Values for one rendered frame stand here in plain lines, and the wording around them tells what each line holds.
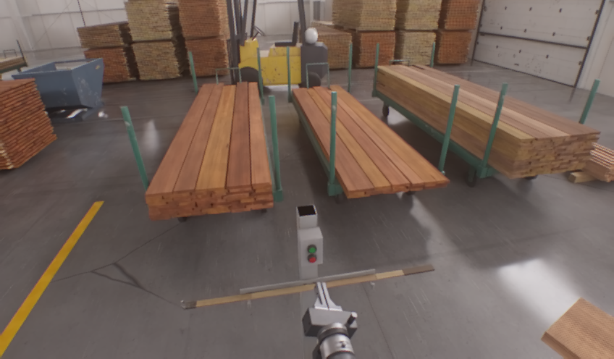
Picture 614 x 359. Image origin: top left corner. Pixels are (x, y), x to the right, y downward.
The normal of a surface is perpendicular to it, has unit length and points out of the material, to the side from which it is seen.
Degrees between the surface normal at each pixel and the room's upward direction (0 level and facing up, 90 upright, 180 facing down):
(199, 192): 90
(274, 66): 90
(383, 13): 90
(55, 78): 90
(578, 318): 0
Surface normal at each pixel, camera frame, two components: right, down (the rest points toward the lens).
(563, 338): -0.02, -0.88
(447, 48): 0.17, 0.46
